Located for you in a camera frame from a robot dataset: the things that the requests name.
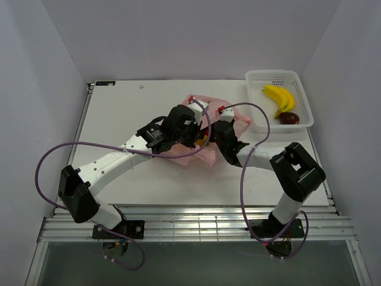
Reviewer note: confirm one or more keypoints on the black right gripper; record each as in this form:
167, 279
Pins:
211, 139

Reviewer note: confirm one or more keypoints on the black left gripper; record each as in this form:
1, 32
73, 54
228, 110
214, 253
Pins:
196, 130

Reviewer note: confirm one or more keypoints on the pink plastic bag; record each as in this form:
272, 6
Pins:
209, 154

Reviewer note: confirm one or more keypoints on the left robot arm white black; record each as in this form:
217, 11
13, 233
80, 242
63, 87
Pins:
79, 188

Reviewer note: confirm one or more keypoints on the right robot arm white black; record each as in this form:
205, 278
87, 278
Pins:
297, 172

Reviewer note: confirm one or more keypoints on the yellow fake fruit in bag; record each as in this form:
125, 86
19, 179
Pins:
203, 140

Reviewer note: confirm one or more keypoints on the yellow fake banana bunch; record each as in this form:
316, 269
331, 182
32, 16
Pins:
282, 97

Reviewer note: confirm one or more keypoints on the white plastic basket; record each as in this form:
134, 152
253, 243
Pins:
255, 81

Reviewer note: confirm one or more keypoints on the dark label on table corner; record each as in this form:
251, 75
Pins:
105, 83

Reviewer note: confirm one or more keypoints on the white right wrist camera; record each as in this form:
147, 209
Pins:
225, 114

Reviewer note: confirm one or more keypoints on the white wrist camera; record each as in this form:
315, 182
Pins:
199, 107
225, 114

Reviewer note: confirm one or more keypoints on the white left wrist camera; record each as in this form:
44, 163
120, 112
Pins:
199, 107

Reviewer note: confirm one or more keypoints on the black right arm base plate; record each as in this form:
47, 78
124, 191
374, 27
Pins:
266, 228

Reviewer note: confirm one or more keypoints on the aluminium table edge rail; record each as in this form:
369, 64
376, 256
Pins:
197, 224

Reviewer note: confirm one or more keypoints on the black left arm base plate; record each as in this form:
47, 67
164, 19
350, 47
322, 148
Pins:
129, 228

